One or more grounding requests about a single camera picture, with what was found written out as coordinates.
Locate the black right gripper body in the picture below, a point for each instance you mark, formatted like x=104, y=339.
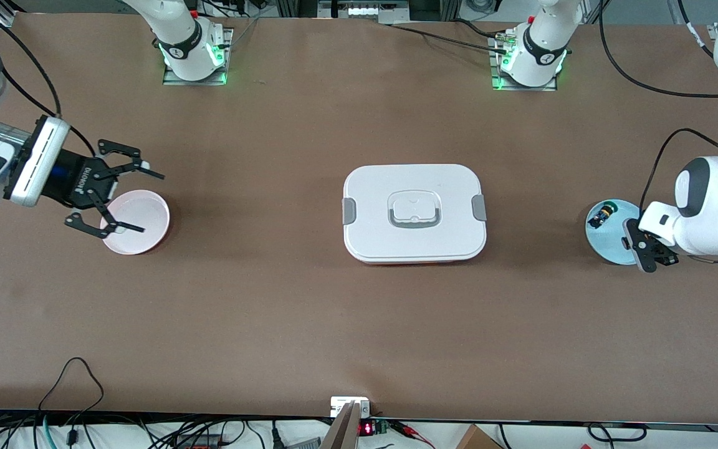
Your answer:
x=74, y=182

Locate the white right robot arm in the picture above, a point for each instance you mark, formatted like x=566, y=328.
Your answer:
x=179, y=38

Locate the white lidded lunch box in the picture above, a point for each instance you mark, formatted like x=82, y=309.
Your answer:
x=415, y=187

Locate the brown cardboard box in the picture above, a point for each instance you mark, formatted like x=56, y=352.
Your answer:
x=476, y=439

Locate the light blue round plate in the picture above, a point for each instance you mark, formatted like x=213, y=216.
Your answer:
x=608, y=240

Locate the pink round plate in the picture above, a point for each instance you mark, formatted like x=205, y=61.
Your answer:
x=144, y=212

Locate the red clip lead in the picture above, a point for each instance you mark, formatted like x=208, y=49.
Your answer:
x=412, y=431

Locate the red digit display module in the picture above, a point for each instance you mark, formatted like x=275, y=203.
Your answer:
x=368, y=428

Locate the green push-button switch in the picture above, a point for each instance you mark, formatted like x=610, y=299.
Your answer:
x=602, y=216

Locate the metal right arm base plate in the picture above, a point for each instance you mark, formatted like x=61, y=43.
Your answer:
x=225, y=56

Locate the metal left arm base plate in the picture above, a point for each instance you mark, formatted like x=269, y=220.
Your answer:
x=495, y=59

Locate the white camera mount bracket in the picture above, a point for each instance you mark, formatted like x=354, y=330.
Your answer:
x=341, y=402

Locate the grey aluminium mount bar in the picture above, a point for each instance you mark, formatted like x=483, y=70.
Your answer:
x=343, y=430

